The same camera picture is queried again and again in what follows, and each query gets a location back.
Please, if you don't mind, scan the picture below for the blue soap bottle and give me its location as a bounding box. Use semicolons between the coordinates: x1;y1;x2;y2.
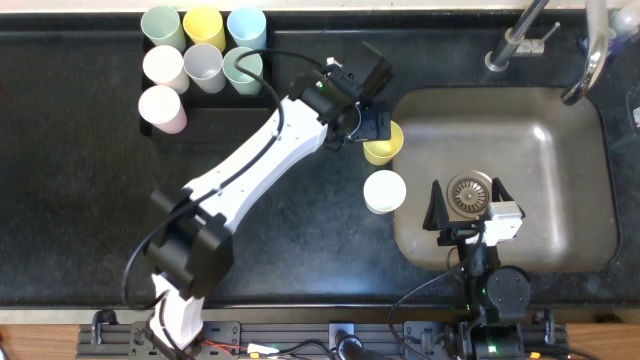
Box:
579;3;640;59

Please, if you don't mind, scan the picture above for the green cup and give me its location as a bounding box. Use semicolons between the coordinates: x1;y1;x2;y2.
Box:
140;4;187;53
221;46;265;96

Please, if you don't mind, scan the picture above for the grey cup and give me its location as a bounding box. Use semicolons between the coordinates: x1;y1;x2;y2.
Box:
182;43;227;95

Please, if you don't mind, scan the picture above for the white cup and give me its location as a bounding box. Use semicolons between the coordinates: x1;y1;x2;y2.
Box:
362;169;408;216
142;44;191;95

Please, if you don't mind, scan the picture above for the steel sink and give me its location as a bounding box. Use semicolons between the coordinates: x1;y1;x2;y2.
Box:
391;87;621;274

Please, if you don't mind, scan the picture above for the steel tap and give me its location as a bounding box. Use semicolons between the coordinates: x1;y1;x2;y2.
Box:
483;0;612;107

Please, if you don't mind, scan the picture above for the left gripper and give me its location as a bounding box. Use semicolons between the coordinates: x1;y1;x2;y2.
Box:
357;102;393;143

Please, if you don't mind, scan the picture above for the black tray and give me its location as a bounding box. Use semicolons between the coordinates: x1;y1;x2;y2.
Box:
139;9;275;144

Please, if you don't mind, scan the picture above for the mounting rail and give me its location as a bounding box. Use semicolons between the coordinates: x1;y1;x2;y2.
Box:
75;308;571;360

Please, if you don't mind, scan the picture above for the blue cup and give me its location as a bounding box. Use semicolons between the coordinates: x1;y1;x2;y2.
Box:
226;5;268;51

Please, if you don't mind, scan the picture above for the pink cup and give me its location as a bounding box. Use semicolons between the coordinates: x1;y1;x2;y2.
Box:
137;84;189;135

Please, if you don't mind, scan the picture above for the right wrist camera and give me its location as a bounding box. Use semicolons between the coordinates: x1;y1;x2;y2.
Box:
464;200;524;247

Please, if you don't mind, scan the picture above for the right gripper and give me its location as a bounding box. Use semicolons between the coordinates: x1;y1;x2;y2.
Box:
422;177;527;248

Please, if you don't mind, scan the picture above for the black cable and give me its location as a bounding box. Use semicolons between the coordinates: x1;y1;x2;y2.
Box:
121;48;326;351
387;222;487;360

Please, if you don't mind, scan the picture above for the yellow cup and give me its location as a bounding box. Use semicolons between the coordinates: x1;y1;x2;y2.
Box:
362;119;405;167
182;5;227;54

